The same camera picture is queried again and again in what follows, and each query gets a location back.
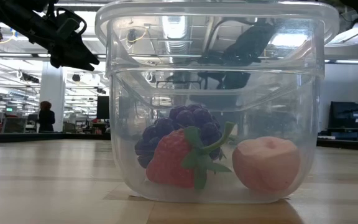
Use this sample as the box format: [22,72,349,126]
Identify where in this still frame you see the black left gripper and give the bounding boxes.
[48,33,101,72]

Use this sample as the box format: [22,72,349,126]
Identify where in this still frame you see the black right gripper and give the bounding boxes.
[197,22,277,91]

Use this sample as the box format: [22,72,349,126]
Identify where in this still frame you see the purple grape bunch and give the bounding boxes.
[134,104,226,170]

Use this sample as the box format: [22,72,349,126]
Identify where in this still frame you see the clear plastic tupperware container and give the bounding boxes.
[94,0,341,205]

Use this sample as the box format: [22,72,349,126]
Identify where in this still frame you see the pink peach half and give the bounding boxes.
[231,136,301,192]

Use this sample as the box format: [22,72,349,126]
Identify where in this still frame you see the red strawberry green leaves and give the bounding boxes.
[145,121,236,191]

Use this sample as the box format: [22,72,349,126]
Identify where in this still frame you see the black background monitor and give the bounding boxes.
[96,95,110,120]

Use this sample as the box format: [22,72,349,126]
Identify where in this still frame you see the white building pillar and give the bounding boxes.
[37,60,67,134]

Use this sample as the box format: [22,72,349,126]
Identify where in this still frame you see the person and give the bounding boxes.
[37,100,57,133]

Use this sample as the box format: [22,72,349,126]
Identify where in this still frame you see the black screen on cart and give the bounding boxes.
[329,101,358,142]

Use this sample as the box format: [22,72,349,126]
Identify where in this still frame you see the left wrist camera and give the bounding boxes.
[56,17,82,40]

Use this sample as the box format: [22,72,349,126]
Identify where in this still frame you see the silver ventilation duct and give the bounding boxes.
[162,15,188,55]

